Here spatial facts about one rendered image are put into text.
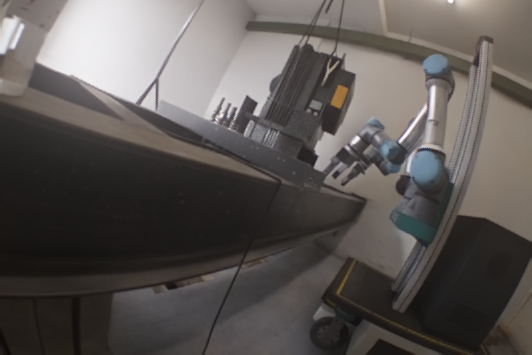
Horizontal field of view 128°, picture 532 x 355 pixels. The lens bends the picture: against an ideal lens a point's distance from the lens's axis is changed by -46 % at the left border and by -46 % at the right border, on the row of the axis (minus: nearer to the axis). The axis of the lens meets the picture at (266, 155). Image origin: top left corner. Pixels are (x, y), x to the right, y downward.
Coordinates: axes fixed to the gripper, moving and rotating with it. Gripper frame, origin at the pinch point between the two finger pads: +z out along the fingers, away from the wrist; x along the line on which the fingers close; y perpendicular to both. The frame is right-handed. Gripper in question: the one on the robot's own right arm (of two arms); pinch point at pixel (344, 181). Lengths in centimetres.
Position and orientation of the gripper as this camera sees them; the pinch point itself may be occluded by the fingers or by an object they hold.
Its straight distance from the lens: 147.5
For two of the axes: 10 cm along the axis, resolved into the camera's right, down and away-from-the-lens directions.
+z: -7.6, 6.5, 0.6
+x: 2.9, 2.6, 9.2
